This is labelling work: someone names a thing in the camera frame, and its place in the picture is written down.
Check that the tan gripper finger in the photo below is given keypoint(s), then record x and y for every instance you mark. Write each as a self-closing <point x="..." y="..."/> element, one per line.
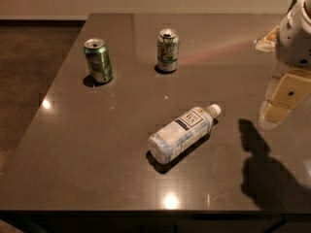
<point x="268" y="42"/>
<point x="284" y="94"/>

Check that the clear blue plastic bottle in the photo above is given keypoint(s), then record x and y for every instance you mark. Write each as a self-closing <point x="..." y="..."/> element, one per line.
<point x="177" y="136"/>

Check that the white green soda can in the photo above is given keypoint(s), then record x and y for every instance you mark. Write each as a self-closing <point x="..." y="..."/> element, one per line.
<point x="167" y="50"/>

